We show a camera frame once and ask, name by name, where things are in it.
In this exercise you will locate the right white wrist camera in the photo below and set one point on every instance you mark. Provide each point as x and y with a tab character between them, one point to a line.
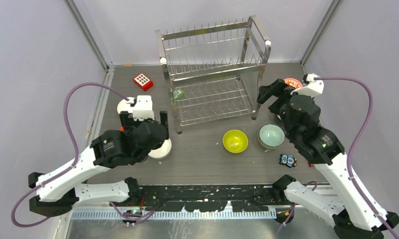
313	87

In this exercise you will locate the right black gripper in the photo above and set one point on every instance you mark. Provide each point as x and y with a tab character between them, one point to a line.
266	91

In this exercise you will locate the white bowl brown outside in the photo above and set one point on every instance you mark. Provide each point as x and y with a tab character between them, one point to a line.
122	107

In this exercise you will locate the blue cartoon sticker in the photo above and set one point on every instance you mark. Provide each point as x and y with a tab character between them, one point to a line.
288	160

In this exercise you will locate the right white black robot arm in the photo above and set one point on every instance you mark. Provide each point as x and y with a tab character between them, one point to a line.
357	215

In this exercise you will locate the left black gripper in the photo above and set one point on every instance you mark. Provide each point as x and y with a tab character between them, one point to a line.
129	122

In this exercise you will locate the red white grid block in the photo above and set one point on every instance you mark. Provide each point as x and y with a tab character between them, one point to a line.
143	82

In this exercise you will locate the steel two-tier dish rack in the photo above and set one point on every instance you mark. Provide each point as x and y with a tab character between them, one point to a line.
208	63

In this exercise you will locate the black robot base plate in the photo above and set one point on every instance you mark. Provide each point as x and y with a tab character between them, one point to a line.
206	198

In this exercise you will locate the small green patterned object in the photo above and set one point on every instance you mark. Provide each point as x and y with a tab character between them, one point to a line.
178	94

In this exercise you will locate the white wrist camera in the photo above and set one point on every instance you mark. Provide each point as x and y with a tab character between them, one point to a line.
313	87
140	107

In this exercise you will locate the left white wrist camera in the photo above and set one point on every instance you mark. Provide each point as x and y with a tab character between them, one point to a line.
140	107

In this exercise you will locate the red white patterned bowl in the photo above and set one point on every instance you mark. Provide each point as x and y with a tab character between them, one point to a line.
293	82

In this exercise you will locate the pale green bowl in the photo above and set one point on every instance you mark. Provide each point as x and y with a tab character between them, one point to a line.
271	147
271	134

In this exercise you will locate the yellow bowl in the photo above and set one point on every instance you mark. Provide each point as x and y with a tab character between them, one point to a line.
235	141

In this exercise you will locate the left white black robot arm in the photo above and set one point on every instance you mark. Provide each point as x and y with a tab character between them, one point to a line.
59	191

